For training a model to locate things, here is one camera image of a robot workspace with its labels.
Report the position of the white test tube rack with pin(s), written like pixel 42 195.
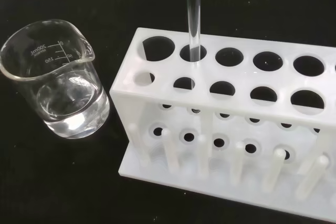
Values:
pixel 228 119

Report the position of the clear glass beaker with water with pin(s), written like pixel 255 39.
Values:
pixel 56 79

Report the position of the black bench cloth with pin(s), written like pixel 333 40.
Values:
pixel 65 182

